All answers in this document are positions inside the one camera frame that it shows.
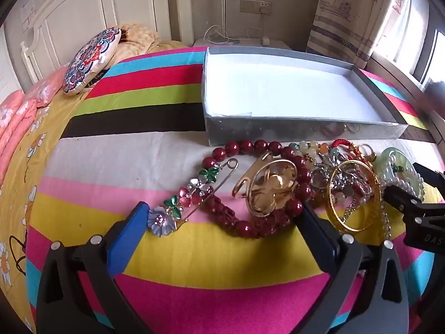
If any round embroidered cushion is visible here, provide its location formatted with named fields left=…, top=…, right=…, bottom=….
left=63, top=28, right=122, bottom=96

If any carved dark red bracelet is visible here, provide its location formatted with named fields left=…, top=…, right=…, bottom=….
left=201, top=195, right=293, bottom=240

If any red braided cord bracelet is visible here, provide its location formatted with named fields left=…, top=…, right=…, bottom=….
left=330, top=138, right=371, bottom=168

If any pink floral quilt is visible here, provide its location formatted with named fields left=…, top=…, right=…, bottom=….
left=0, top=66, right=70, bottom=181

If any white pearl necklace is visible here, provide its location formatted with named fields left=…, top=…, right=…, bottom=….
left=378, top=160, right=426, bottom=240

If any thin white pole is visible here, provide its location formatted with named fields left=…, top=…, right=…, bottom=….
left=221, top=0, right=229, bottom=39

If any orange knitted blanket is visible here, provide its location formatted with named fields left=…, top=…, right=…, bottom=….
left=111, top=24, right=162, bottom=61

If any plain gold bangle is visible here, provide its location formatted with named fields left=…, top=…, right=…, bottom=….
left=325, top=160, right=382, bottom=233

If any dark red bead bracelet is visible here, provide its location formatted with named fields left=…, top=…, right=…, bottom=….
left=202, top=139, right=313, bottom=216

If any green jade bangle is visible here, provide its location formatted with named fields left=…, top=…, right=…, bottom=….
left=380, top=147, right=423, bottom=195

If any window with dark frame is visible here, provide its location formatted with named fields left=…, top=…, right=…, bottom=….
left=375, top=0, right=445, bottom=93

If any white wall outlet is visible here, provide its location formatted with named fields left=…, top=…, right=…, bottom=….
left=240, top=0, right=272, bottom=16

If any colourful striped bedspread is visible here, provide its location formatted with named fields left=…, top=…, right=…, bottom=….
left=21, top=46, right=439, bottom=334

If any silver cardboard tray box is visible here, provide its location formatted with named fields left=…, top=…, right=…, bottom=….
left=201, top=47, right=409, bottom=147

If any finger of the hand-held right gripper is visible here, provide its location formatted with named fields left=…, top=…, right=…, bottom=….
left=412, top=162, right=445, bottom=197
left=382, top=184, right=445, bottom=228

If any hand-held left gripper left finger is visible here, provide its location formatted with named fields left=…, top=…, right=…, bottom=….
left=36, top=201, right=151, bottom=334

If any white charger cable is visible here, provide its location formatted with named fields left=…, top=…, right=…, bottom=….
left=203, top=24, right=238, bottom=44

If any enamel flower brooch pin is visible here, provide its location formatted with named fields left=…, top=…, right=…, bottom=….
left=148, top=158, right=240, bottom=239

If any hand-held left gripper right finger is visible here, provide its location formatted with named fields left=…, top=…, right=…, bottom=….
left=295, top=202, right=409, bottom=334

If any silver butterfly brooch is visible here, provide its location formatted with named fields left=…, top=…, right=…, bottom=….
left=311, top=151, right=374, bottom=199

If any yellow floral sheet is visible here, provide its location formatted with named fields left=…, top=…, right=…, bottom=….
left=0, top=40, right=190, bottom=331

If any patterned beige curtain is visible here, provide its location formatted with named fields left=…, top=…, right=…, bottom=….
left=306, top=0, right=412, bottom=70

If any white wooden headboard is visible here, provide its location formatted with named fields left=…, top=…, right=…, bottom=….
left=19, top=0, right=195, bottom=84

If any pale agate bead bracelet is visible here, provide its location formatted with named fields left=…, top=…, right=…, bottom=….
left=288, top=140, right=336, bottom=159

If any gold flower cuff ring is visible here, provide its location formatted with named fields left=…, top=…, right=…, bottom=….
left=232, top=151, right=300, bottom=217

